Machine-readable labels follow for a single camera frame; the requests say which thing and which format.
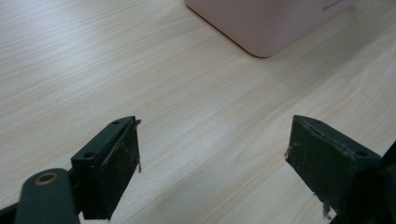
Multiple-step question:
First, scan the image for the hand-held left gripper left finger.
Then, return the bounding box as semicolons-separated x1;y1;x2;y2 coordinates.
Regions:
70;115;143;221

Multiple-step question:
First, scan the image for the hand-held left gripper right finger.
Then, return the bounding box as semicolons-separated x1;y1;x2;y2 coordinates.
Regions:
283;114;382;219

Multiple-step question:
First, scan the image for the pink storage box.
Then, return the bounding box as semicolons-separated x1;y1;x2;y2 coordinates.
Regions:
185;0;359;59

